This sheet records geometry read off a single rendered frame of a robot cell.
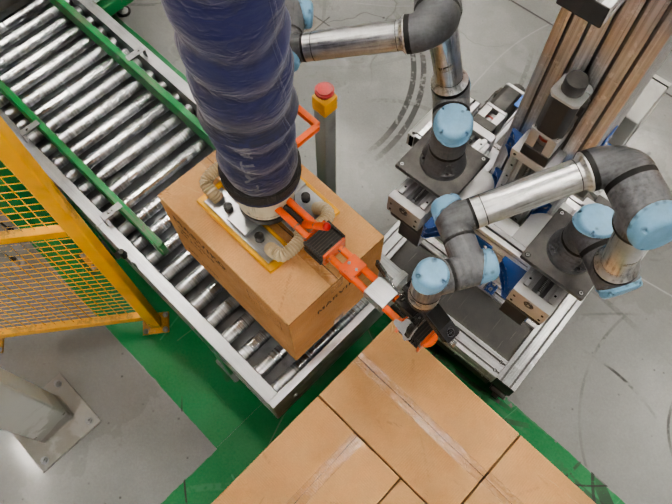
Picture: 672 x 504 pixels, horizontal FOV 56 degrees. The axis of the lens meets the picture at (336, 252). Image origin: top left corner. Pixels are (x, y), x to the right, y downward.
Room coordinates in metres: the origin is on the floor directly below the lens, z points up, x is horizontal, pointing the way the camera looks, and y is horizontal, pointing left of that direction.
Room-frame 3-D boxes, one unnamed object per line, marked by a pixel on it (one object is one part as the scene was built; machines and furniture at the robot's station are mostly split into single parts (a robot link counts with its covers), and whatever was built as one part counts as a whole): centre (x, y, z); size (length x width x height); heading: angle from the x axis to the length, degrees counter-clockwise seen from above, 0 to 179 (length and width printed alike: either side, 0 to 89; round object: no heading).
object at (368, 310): (0.66, -0.02, 0.58); 0.70 x 0.03 x 0.06; 136
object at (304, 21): (1.28, 0.12, 1.51); 0.11 x 0.11 x 0.08; 86
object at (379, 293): (0.60, -0.12, 1.21); 0.07 x 0.07 x 0.04; 45
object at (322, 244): (0.75, 0.03, 1.21); 0.10 x 0.08 x 0.06; 135
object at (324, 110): (1.42, 0.04, 0.50); 0.07 x 0.07 x 1.00; 46
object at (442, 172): (1.13, -0.35, 1.09); 0.15 x 0.15 x 0.10
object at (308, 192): (0.99, 0.14, 1.11); 0.34 x 0.10 x 0.05; 45
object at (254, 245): (0.86, 0.28, 1.11); 0.34 x 0.10 x 0.05; 45
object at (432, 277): (0.52, -0.21, 1.51); 0.09 x 0.08 x 0.11; 106
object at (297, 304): (0.90, 0.21, 0.89); 0.60 x 0.40 x 0.40; 45
